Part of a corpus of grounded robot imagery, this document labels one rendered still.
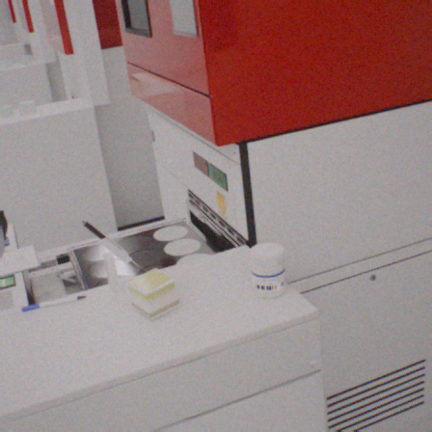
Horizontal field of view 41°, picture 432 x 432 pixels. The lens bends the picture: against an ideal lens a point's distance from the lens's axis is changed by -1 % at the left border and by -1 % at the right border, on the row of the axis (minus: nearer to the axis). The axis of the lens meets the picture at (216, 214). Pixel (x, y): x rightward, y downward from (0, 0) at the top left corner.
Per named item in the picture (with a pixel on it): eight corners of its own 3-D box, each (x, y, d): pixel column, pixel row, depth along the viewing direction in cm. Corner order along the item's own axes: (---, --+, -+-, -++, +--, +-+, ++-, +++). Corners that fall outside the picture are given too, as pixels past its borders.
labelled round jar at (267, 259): (277, 278, 128) (274, 239, 124) (292, 292, 122) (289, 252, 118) (247, 287, 126) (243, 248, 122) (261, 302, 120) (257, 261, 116)
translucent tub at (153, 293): (160, 294, 127) (155, 267, 124) (180, 307, 122) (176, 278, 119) (131, 310, 123) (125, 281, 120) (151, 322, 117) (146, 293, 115)
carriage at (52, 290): (58, 270, 169) (56, 261, 168) (79, 334, 137) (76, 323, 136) (30, 278, 167) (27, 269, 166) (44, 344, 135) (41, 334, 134)
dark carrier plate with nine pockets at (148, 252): (184, 222, 180) (184, 220, 180) (228, 267, 150) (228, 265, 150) (72, 251, 170) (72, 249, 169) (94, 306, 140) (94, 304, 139)
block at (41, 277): (60, 274, 160) (57, 264, 159) (62, 279, 157) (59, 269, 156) (30, 282, 158) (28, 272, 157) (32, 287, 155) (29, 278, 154)
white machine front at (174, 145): (167, 197, 222) (150, 92, 207) (261, 292, 151) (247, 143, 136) (159, 199, 221) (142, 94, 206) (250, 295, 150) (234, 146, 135)
